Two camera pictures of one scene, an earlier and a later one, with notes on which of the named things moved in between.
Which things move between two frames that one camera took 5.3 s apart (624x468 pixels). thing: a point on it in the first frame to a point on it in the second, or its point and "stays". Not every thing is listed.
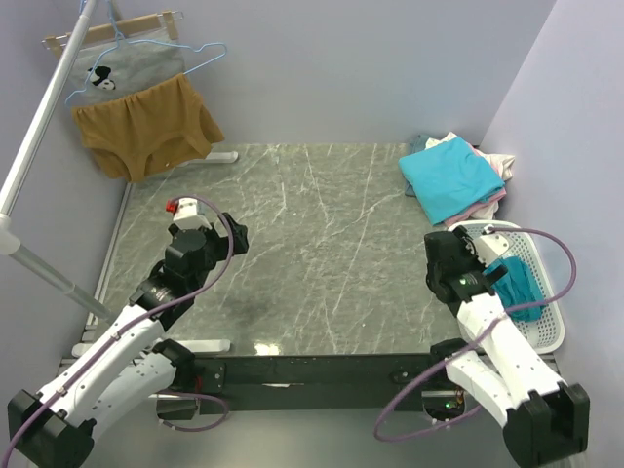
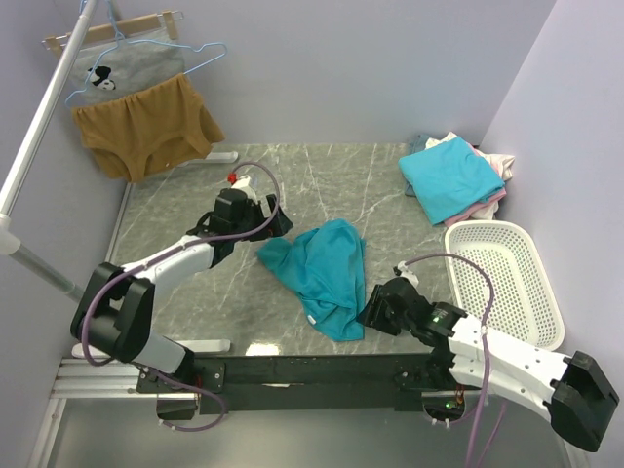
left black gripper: (238, 232) to (278, 225)
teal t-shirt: (519, 287) to (325, 267)
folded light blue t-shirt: (449, 177) stays
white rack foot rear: (214, 157) stays
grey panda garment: (102, 69) stays
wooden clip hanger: (166, 19) stays
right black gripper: (466, 248) to (372, 313)
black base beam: (338, 381) stays
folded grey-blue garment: (417, 143) stays
